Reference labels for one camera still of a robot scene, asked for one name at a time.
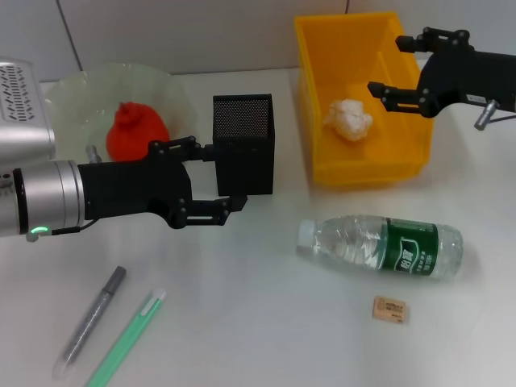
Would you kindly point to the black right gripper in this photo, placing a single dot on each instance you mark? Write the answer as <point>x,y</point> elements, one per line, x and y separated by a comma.
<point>471,76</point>

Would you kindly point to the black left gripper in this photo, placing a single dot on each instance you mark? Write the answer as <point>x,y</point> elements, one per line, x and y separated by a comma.
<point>133,189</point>

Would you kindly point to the white paper ball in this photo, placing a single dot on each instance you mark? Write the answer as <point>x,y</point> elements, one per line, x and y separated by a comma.
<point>348,119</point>

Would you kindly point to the red-orange toy orange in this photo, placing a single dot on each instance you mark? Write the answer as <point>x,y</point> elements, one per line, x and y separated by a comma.
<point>133,133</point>

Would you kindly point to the clear water bottle green label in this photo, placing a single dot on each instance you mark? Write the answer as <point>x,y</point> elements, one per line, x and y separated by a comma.
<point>363,242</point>

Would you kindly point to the black mesh pen holder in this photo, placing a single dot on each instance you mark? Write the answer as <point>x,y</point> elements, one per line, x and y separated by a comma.
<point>244,121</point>

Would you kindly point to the translucent wavy fruit plate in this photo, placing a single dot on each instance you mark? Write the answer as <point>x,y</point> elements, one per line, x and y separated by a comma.
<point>80,92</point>

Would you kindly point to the mint green pen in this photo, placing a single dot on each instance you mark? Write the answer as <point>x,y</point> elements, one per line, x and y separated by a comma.
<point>133,330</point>

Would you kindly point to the silver glitter pen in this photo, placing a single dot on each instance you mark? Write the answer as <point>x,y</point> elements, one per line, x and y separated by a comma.
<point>94,310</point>

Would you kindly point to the beige eraser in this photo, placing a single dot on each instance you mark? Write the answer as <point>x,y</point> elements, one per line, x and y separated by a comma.
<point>389,309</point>

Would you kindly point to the yellow plastic bin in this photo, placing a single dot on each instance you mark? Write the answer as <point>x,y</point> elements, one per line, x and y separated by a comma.
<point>354,52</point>

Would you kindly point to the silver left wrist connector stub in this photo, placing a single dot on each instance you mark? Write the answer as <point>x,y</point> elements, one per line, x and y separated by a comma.
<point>93,155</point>

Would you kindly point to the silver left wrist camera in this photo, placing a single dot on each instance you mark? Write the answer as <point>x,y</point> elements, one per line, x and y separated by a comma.
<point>20,96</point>

